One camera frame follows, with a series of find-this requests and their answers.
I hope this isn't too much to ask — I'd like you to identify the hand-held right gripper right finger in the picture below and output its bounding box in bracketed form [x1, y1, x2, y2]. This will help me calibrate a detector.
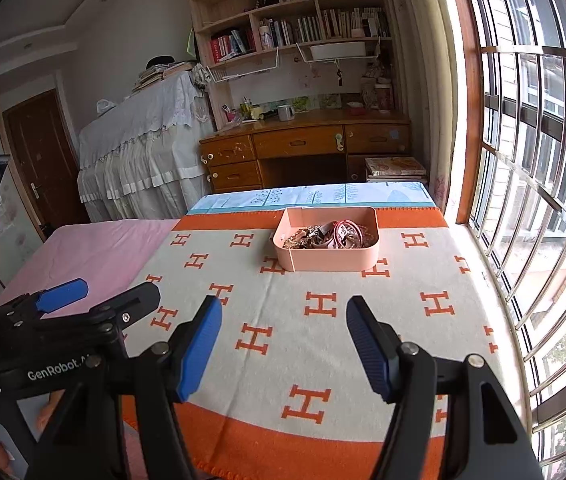
[345, 295, 544, 480]

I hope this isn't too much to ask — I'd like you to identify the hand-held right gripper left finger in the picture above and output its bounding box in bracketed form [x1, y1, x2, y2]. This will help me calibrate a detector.
[25, 295, 224, 480]

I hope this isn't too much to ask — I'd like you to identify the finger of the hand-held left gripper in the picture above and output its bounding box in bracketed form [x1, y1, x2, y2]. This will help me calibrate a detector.
[0, 278, 90, 326]
[85, 281, 161, 336]

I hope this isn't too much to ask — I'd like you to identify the pink plastic box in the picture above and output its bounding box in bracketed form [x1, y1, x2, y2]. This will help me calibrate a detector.
[271, 206, 380, 272]

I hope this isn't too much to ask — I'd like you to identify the pile of bracelets and brooches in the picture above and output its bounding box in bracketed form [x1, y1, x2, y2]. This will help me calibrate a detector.
[283, 219, 378, 251]

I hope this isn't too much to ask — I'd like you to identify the pink bedsheet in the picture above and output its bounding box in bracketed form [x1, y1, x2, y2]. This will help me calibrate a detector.
[0, 219, 181, 311]

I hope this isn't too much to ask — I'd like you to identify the orange and grey patterned blanket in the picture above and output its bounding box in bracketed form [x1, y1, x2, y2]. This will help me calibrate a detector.
[120, 207, 519, 480]

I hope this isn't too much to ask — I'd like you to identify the brown wooden door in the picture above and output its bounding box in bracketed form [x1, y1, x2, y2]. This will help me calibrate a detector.
[3, 89, 88, 241]

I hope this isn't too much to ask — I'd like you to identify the cloth covered piano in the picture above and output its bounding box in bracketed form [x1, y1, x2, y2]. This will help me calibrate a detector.
[77, 70, 214, 223]

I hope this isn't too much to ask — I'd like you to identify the blue floral sheet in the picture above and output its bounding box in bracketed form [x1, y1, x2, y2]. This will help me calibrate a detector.
[185, 181, 436, 217]

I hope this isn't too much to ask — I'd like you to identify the stack of large books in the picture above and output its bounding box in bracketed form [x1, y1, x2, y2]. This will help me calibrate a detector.
[364, 156, 429, 183]

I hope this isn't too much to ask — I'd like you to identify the wooden desk with drawers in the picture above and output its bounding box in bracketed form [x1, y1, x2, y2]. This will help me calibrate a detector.
[199, 107, 412, 193]

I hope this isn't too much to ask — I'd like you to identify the desk pen holder clutter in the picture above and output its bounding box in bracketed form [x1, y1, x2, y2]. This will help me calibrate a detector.
[220, 97, 264, 123]

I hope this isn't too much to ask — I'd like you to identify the pile of old books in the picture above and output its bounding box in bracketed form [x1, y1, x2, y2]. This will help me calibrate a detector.
[132, 60, 199, 93]

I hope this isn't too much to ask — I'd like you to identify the metal window grille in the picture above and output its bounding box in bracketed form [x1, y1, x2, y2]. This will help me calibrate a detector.
[456, 0, 566, 480]

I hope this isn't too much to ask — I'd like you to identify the wooden bookshelf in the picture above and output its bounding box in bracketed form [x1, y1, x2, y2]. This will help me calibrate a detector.
[183, 0, 399, 131]

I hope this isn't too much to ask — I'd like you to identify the white plastic tray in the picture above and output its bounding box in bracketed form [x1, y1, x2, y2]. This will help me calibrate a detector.
[309, 42, 368, 60]

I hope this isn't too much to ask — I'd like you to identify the row of shelved books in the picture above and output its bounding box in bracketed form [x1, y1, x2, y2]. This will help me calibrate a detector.
[210, 7, 391, 63]

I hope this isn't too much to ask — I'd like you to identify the white wire basket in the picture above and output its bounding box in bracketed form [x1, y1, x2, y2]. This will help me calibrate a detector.
[295, 37, 381, 66]
[205, 47, 280, 83]

